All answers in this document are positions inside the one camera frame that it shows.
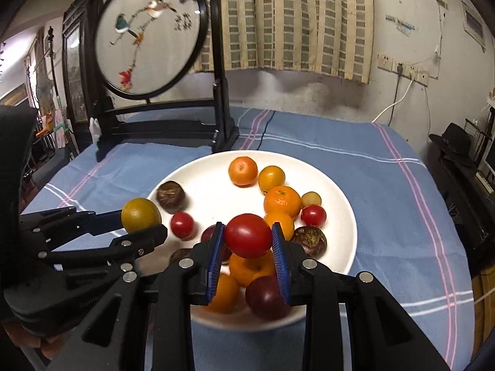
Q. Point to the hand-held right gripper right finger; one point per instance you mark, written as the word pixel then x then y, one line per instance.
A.
pixel 281 266

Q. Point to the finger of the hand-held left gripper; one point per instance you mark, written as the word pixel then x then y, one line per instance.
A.
pixel 104 219
pixel 147 235

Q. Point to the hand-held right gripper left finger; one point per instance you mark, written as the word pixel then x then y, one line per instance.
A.
pixel 214 266

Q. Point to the yellow-green round fruit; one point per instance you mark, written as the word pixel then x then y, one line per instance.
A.
pixel 141 214

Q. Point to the small orange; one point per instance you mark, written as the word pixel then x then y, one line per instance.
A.
pixel 223 293
pixel 279 225
pixel 243 171
pixel 249 269

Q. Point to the dark red plum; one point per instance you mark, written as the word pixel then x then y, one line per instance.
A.
pixel 210 235
pixel 267 297

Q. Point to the small red tomato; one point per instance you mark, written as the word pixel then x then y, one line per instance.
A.
pixel 182 225
pixel 313 215

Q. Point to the brown passion fruit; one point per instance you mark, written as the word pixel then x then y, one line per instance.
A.
pixel 309 241
pixel 180 256
pixel 171 198

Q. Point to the large orange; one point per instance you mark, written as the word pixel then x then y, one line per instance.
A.
pixel 282 201

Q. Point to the small pale yellow fruit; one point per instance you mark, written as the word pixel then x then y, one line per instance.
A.
pixel 311 199

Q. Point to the white round plate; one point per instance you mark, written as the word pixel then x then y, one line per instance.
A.
pixel 209 177

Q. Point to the yellow round fruit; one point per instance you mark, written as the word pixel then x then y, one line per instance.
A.
pixel 271 178

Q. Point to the person's left hand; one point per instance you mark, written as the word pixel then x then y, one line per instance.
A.
pixel 52 347

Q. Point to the white plastic bag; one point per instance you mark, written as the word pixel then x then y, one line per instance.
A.
pixel 94 129

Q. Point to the blue striped tablecloth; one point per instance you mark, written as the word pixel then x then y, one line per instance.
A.
pixel 386 220

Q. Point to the black glass cabinet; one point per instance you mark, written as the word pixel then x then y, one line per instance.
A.
pixel 75 73

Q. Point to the black media stand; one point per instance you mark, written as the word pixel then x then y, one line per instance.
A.
pixel 464 208

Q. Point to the round embroidered bird screen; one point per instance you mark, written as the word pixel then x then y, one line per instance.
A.
pixel 154 34

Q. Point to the black hat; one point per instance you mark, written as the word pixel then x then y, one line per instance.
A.
pixel 454 139

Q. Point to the checkered beige curtain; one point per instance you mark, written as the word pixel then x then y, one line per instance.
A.
pixel 290 19

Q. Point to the white wall outlets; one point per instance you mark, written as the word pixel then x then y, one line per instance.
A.
pixel 402 68

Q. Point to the blue wall sticker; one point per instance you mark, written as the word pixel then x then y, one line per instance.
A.
pixel 402 24

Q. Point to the white wall vent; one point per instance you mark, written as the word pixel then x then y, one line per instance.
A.
pixel 473 25

